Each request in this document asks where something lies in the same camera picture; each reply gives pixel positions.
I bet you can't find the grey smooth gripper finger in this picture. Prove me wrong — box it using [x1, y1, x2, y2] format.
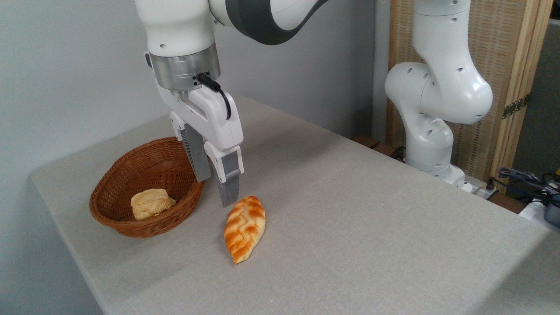
[204, 141, 244, 208]

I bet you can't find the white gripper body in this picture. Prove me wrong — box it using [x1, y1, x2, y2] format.
[155, 83, 244, 152]

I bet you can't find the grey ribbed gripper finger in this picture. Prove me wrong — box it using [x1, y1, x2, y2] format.
[170, 112, 214, 183]

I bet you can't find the orange braided bread loaf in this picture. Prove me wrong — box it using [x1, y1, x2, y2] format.
[224, 196, 266, 265]

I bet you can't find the pale yellow bread roll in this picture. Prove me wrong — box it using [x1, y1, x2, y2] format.
[131, 189, 176, 220]

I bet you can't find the brown wicker basket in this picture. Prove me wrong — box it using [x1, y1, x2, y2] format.
[89, 137, 206, 238]

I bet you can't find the brown wooden board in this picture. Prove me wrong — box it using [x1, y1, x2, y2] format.
[351, 134, 407, 161]

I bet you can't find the brass screen hinge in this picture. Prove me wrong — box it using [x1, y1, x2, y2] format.
[502, 94, 530, 119]

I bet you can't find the wooden woven folding screen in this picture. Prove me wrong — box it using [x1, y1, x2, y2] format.
[387, 0, 554, 193]

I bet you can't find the white power strip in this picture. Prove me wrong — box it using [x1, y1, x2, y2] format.
[518, 198, 553, 229]

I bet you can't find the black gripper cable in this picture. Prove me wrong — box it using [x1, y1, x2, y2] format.
[197, 73, 232, 121]

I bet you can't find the blue cable bundle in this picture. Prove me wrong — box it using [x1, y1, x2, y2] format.
[490, 168, 560, 207]

